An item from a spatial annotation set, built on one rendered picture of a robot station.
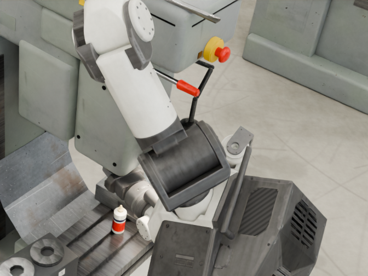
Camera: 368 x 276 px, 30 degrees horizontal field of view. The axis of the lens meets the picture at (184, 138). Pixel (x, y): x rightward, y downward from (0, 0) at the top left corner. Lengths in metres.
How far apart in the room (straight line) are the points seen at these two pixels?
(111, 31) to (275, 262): 0.53
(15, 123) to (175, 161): 1.00
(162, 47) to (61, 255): 0.66
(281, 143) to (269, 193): 3.02
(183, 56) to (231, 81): 3.29
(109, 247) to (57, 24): 0.77
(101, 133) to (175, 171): 0.60
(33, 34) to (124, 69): 0.69
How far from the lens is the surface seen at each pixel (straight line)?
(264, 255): 1.29
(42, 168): 2.33
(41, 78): 1.88
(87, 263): 2.14
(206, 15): 1.47
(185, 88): 1.57
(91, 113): 1.82
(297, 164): 4.23
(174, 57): 1.52
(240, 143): 1.48
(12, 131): 2.20
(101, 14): 1.20
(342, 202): 4.08
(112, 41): 1.21
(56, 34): 1.77
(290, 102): 4.75
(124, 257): 2.16
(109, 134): 1.81
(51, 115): 1.91
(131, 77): 1.19
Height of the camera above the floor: 2.57
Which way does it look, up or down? 38 degrees down
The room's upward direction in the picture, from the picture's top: 11 degrees clockwise
